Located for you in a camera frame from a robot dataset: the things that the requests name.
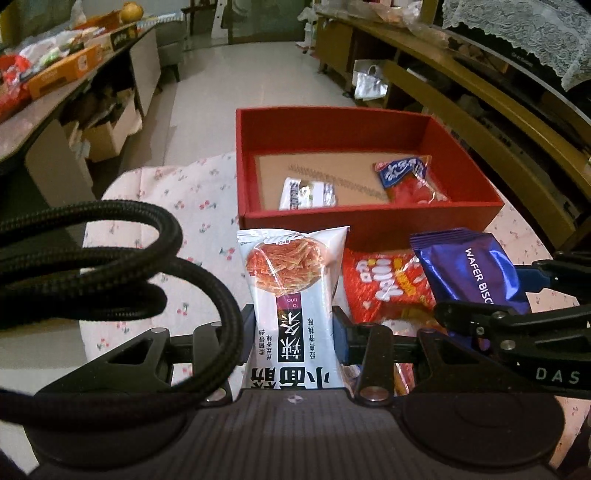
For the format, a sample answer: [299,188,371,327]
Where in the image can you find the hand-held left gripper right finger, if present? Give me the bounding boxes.
[333,306,525,407]

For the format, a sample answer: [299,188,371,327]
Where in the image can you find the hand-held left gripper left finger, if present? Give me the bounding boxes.
[104,303,257,406]

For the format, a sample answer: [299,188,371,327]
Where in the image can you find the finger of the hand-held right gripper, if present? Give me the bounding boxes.
[515,251,591,292]
[434,299,555,354]

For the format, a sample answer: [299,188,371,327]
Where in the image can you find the purple wafer packet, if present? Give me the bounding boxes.
[409,228,529,315]

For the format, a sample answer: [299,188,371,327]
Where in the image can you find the white spicy strips snack packet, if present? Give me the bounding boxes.
[237,225,351,391]

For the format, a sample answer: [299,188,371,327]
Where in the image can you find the red cardboard box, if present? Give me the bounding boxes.
[235,107,505,252]

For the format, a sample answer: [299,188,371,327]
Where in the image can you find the red and blue snack packet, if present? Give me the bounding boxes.
[373,155,451,205]

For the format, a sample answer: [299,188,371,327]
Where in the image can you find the small white snack packet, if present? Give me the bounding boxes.
[279,178,337,210]

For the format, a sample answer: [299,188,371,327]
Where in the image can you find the cherry print tablecloth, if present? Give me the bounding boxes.
[78,152,591,480]

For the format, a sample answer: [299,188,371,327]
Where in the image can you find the wooden shelf unit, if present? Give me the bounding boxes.
[314,9,591,259]

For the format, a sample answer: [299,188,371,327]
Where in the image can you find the open cardboard box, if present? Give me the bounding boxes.
[85,99,139,162]

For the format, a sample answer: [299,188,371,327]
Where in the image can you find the white shopping bag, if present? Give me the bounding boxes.
[353,59,389,101]

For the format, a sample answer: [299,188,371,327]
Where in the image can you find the white lace cloth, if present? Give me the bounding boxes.
[441,0,591,90]

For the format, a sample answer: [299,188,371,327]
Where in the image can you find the clear plastic bag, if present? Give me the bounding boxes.
[369,0,439,35]

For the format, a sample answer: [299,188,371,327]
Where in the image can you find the grey sofa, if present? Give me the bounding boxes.
[154,21,188,84]

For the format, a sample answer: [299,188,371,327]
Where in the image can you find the long side table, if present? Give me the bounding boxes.
[0,18,162,208]

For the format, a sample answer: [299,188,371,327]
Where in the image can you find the white stand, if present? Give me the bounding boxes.
[209,0,232,40]

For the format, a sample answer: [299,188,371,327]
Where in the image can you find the orange cardboard box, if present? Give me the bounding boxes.
[28,44,105,100]

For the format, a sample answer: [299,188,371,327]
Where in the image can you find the dark flat box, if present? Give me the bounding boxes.
[108,24,139,51]

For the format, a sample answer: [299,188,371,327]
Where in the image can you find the red plastic bags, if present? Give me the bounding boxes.
[0,53,31,121]

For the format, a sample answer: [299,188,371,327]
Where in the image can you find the pile of snack bags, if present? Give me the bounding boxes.
[18,28,93,61]

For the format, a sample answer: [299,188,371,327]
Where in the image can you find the black braided cable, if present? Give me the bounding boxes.
[0,199,245,423]

